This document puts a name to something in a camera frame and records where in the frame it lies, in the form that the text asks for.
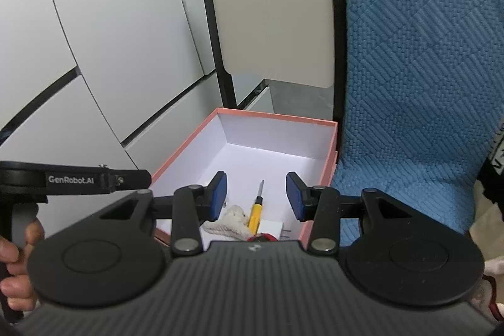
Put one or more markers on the small white cube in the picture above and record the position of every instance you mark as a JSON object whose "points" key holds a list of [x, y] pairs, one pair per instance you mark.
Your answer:
{"points": [[271, 229]]}

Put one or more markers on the pink cardboard box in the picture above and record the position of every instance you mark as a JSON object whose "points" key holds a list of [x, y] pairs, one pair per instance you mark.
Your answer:
{"points": [[271, 147]]}

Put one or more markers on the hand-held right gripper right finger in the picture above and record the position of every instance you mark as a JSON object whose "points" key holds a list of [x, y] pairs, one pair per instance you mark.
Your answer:
{"points": [[295, 198]]}

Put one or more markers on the black white printed cloth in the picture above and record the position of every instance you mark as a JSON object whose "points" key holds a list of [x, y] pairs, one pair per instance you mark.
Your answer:
{"points": [[492, 170]]}

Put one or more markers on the beige chair back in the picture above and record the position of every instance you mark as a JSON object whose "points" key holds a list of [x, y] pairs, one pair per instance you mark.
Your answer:
{"points": [[275, 17]]}

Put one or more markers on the beige fluffy toy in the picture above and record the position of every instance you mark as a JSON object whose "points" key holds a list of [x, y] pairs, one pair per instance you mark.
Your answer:
{"points": [[232, 224]]}

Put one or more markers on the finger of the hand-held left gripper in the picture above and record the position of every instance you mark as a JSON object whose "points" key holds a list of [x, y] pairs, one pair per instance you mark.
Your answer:
{"points": [[134, 179]]}

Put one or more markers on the blue quilted blanket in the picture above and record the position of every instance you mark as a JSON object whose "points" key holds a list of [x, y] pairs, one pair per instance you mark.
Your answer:
{"points": [[413, 84]]}

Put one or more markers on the white pink cloth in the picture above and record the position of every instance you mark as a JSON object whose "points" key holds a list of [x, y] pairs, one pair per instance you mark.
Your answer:
{"points": [[488, 288]]}

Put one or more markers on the white wardrobe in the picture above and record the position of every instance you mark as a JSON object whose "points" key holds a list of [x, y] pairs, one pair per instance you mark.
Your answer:
{"points": [[98, 25]]}

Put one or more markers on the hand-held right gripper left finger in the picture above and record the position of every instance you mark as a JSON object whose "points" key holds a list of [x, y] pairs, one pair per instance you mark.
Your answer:
{"points": [[218, 196]]}

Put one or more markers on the person's left hand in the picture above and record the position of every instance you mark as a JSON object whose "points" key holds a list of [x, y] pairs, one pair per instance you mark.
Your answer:
{"points": [[15, 277]]}

